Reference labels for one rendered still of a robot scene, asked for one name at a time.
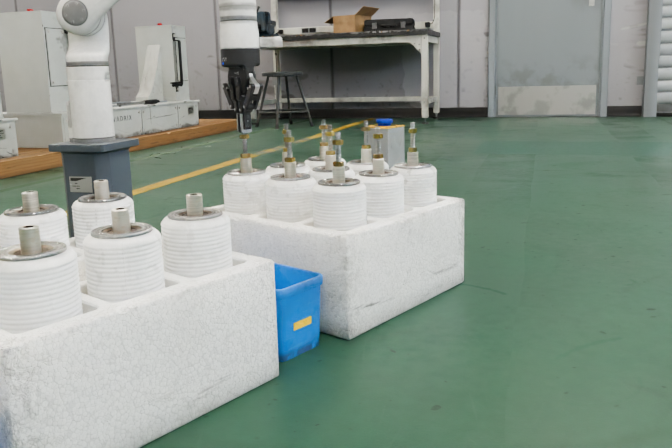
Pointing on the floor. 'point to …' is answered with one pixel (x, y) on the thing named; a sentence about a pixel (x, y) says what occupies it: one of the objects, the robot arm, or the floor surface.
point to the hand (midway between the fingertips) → (244, 122)
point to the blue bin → (297, 310)
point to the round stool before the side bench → (287, 98)
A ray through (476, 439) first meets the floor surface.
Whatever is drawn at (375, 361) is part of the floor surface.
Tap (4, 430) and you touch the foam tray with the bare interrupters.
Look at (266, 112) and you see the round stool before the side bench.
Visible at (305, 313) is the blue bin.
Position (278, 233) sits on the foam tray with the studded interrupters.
